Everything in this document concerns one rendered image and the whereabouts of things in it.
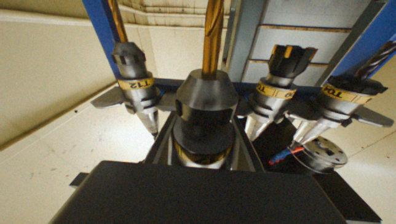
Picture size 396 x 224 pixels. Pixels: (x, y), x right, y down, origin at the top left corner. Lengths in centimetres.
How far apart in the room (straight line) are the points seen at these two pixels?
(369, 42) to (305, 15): 56
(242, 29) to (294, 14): 24
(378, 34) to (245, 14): 56
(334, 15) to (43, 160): 132
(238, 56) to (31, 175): 99
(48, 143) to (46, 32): 35
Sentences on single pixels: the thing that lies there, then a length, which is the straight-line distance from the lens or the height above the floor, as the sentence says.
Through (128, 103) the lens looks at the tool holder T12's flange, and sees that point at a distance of 19.
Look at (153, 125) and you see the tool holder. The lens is 24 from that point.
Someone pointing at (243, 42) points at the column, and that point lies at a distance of 79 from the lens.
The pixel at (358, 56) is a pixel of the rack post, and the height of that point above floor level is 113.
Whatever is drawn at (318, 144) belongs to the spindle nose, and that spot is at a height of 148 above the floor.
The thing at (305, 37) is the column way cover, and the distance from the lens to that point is 90.
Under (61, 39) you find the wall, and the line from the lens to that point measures 63.
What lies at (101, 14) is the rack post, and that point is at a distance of 25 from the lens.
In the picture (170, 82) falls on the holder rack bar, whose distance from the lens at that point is 24.
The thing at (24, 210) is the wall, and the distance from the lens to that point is 64.
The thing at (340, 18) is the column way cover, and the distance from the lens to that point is 99.
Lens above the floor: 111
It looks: 37 degrees up
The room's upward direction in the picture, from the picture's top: 178 degrees counter-clockwise
